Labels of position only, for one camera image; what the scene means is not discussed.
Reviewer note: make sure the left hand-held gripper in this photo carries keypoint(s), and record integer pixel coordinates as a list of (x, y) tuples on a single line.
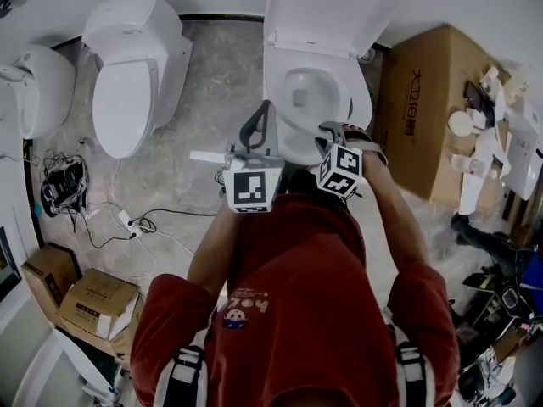
[(252, 189)]

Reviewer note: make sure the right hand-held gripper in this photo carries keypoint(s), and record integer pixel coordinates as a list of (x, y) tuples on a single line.
[(339, 170)]

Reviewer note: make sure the person's right forearm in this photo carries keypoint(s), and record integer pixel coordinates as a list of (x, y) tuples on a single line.
[(399, 223)]

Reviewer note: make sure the person's left forearm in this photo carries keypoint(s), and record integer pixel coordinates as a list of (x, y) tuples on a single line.
[(212, 252)]

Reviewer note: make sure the white toilet bowl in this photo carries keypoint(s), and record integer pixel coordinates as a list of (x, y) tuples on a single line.
[(311, 83)]

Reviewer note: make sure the white toilet with tank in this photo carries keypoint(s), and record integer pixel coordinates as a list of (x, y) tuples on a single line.
[(127, 100)]

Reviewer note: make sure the person's right hand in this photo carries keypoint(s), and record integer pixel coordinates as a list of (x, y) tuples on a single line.
[(358, 135)]

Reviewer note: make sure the large brown cardboard box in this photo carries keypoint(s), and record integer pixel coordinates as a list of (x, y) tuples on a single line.
[(407, 100)]

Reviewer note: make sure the round white floor valve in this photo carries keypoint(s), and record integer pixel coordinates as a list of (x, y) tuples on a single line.
[(367, 56)]

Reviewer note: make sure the round white pad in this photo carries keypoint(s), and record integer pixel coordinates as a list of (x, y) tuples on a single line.
[(460, 123)]

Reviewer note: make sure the clear plastic bottle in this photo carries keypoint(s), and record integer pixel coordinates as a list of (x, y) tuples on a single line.
[(466, 163)]

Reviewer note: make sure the small white box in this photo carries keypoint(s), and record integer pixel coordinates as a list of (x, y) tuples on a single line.
[(478, 119)]

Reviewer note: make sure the black smartphone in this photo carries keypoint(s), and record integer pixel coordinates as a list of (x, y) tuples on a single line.
[(474, 96)]

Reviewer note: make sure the folded white paper strip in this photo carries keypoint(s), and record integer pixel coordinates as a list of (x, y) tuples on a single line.
[(479, 185)]

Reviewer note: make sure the white power strip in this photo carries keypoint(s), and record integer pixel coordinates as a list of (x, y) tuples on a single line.
[(129, 223)]

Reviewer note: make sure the small cream tube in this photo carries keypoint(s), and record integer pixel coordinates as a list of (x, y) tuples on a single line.
[(489, 77)]

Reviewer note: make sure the person's red shirt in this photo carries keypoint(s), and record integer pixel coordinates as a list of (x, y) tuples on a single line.
[(305, 295)]

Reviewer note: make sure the beige packet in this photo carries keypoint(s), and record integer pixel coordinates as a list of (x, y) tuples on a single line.
[(517, 92)]

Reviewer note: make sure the white urinal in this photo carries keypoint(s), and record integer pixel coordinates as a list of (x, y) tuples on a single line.
[(46, 91)]

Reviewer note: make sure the open cardboard box white label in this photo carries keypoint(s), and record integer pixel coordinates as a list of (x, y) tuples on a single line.
[(97, 299)]

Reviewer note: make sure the cardboard box dark label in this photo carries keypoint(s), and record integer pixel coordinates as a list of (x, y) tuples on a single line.
[(46, 278)]

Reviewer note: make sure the framed picture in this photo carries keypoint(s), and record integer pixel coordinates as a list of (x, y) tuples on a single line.
[(8, 269)]

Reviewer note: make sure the white curved panel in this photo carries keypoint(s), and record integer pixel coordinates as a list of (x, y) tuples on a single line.
[(85, 363)]

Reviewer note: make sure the white panelled door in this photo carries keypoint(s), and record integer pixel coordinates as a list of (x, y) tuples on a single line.
[(25, 346)]

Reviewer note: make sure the black wall-mounted holder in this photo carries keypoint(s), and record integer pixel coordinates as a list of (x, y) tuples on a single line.
[(8, 0)]

